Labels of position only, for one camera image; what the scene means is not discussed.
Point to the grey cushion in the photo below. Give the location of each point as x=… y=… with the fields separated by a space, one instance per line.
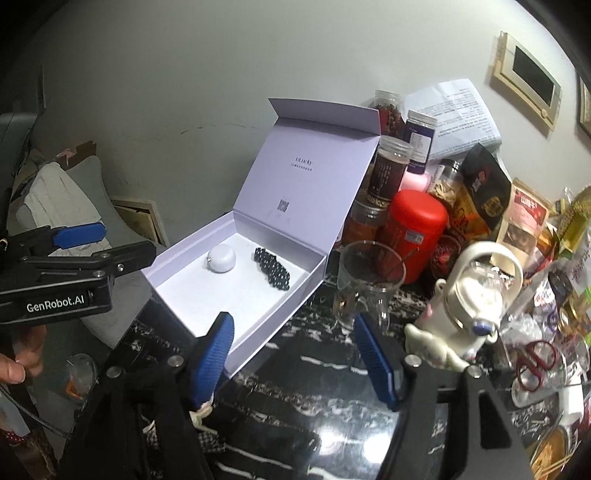
x=90 y=184

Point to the red scissors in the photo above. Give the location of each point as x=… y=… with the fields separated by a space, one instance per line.
x=535 y=364

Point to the black snack bag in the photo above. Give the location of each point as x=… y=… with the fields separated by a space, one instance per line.
x=480 y=194

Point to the black white checkered hair clip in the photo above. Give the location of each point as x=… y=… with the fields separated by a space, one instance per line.
x=207 y=443

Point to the yellow snack packet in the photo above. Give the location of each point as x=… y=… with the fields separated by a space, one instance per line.
x=572 y=221

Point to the pale lavender gift box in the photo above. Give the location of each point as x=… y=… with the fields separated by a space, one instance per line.
x=258 y=300

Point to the clear glass mug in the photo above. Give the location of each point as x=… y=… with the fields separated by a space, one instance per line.
x=369 y=281

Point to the jar of red dried fruit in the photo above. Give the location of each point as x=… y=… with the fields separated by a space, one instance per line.
x=390 y=110

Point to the white ceramic teapot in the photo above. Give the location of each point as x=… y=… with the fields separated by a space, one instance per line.
x=475 y=300

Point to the person's left hand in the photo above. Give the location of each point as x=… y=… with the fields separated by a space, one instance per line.
x=18 y=364

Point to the jar of orange contents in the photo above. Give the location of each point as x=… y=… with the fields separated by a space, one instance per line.
x=364 y=221

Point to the red patterned tin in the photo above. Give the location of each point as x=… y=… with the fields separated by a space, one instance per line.
x=445 y=256

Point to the brown snack packet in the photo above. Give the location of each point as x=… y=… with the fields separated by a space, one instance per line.
x=526 y=217

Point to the dark edged picture frame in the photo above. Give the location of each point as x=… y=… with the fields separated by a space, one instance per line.
x=584 y=106

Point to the white cloth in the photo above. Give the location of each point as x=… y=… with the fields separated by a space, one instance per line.
x=51 y=194

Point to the pink bottle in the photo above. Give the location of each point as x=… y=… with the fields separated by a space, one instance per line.
x=415 y=180

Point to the printed paper sheet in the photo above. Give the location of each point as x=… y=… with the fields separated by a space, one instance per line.
x=461 y=110

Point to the pale wooden frame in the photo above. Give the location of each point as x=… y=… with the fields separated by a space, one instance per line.
x=138 y=217

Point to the cream picture frame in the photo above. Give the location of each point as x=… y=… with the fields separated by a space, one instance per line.
x=526 y=74

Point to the red canister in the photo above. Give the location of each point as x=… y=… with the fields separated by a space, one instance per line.
x=415 y=230

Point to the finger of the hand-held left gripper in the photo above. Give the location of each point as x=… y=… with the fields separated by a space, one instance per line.
x=76 y=235
x=124 y=259

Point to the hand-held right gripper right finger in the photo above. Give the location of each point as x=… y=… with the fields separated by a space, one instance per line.
x=376 y=364

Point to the jar of pale dried slices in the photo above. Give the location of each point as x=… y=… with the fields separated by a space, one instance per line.
x=443 y=184

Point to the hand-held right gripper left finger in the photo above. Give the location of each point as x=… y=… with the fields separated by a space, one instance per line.
x=214 y=360

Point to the white round case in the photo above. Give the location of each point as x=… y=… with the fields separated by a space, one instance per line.
x=221 y=261

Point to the dark label plastic jar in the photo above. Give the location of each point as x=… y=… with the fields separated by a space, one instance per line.
x=390 y=170

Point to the clear plastic cup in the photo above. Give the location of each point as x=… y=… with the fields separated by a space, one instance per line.
x=78 y=374

